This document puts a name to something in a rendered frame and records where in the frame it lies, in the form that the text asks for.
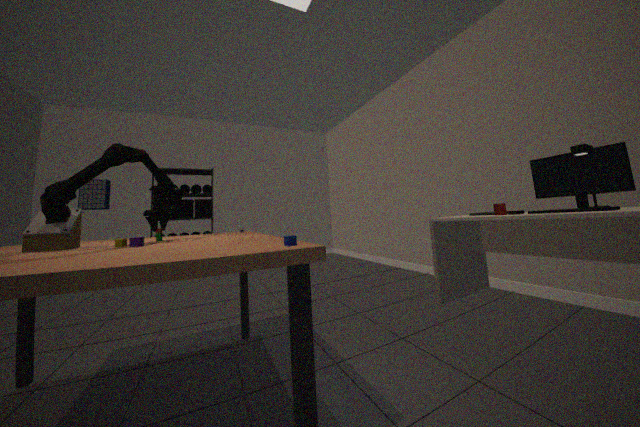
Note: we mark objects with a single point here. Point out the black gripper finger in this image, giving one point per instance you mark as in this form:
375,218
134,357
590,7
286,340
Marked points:
163,221
153,222

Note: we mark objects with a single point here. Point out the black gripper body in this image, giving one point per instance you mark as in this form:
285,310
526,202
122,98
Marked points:
157,210

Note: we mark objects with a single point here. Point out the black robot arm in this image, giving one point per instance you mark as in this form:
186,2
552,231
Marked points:
56,195

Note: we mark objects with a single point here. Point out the purple block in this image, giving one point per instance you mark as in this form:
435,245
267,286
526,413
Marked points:
136,242

